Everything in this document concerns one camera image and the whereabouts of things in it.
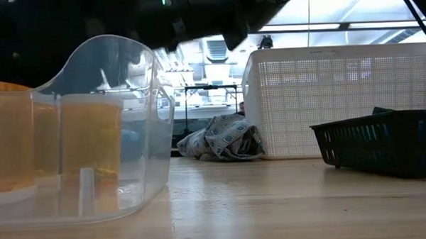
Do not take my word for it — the black hanging ceiling device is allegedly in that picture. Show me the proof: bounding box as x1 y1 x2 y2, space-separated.
256 34 275 50

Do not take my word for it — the white bottle cap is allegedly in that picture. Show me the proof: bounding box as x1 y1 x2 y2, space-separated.
58 92 128 216

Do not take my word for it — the black ceiling beam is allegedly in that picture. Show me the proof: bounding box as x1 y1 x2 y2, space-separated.
248 18 426 35

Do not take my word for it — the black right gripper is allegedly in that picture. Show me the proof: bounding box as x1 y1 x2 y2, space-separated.
70 0 253 70

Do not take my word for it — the white perforated plastic basket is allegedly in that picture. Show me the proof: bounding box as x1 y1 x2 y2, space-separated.
240 42 426 161

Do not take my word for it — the black folding table frame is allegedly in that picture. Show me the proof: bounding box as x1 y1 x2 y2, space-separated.
183 83 240 135

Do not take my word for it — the dark green bandage roll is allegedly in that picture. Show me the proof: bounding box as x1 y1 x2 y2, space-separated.
371 106 395 116

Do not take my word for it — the grey patterned cloth gown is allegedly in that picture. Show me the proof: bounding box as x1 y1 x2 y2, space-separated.
175 112 267 163

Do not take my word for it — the small black slotted basket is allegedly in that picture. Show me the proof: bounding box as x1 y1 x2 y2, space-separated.
309 108 426 184

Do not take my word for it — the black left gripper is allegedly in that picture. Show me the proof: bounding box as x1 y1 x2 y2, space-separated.
0 0 102 99

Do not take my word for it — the grey ceiling vent unit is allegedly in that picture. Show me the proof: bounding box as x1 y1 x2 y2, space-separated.
204 39 229 64

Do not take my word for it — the clear plastic bin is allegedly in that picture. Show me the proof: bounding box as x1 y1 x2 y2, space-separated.
0 31 180 229

